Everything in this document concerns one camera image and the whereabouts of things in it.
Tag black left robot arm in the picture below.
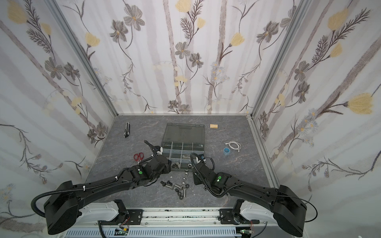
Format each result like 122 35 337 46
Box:
31 155 172 235

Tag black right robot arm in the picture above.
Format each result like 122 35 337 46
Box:
191 159 313 237

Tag grey plastic organizer box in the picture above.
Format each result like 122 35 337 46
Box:
161 123 205 171

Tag blue tape roll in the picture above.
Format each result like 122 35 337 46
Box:
223 147 231 156

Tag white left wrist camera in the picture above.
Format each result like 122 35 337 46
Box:
155 146 163 155

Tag red handled scissors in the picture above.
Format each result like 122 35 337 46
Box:
134 152 144 163

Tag white usb cable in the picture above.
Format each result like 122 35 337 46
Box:
224 140 242 153

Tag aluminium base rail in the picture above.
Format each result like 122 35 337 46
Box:
56 207 254 238

